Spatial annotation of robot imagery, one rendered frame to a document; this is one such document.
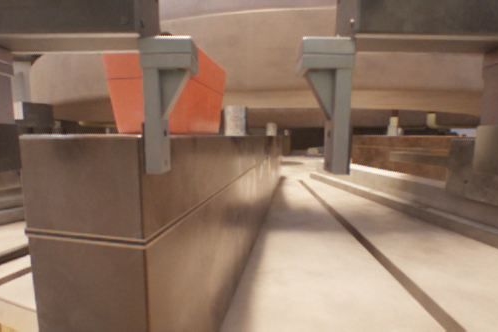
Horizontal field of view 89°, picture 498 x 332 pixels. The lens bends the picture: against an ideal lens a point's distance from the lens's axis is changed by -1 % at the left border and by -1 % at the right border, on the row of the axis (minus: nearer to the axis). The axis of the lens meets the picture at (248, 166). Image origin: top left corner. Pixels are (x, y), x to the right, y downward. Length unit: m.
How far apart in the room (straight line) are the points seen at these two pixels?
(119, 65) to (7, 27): 0.18
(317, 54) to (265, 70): 0.75
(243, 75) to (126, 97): 0.61
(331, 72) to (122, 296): 0.28
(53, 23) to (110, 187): 0.14
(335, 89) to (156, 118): 0.14
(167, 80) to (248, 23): 0.81
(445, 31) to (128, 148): 0.26
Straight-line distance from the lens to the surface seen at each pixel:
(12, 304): 0.85
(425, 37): 0.24
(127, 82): 0.41
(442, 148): 2.38
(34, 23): 0.25
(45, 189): 0.33
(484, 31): 0.26
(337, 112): 0.21
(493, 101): 0.29
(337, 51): 0.22
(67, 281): 0.34
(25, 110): 1.58
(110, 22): 0.22
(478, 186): 1.21
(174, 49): 0.21
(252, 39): 0.99
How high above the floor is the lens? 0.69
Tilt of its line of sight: 7 degrees down
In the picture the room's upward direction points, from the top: straight up
